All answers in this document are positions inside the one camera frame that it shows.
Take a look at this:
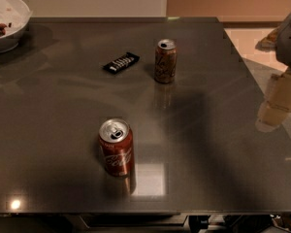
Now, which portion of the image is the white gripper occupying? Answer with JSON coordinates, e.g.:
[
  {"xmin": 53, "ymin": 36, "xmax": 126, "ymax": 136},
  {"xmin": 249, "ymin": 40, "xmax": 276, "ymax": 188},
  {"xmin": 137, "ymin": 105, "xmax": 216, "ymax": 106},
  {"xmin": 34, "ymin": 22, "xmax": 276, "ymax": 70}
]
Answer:
[{"xmin": 255, "ymin": 12, "xmax": 291, "ymax": 132}]

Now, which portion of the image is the orange soda can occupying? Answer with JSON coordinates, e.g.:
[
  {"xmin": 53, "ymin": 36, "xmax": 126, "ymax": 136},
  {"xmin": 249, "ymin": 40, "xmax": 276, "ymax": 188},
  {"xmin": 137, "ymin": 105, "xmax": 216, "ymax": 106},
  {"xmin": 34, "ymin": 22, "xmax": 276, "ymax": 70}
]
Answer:
[{"xmin": 154, "ymin": 39, "xmax": 177, "ymax": 83}]

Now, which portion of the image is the red cola can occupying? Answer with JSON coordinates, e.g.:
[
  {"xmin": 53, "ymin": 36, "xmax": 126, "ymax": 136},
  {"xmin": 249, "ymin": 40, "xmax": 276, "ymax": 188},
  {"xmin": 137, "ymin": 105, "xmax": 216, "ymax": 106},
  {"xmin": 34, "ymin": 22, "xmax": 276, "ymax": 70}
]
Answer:
[{"xmin": 99, "ymin": 118, "xmax": 134, "ymax": 177}]

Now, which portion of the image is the black candy bar wrapper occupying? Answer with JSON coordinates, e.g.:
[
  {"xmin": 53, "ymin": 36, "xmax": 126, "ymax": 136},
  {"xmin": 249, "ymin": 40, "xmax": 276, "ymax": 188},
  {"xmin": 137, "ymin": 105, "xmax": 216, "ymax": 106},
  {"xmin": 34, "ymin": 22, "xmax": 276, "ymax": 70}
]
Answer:
[{"xmin": 103, "ymin": 52, "xmax": 140, "ymax": 75}]

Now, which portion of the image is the white bowl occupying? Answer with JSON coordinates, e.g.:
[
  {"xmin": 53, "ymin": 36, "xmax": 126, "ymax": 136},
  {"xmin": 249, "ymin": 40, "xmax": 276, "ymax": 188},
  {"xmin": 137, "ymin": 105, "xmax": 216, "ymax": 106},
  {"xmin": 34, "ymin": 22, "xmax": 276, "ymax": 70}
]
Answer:
[{"xmin": 0, "ymin": 0, "xmax": 32, "ymax": 52}]

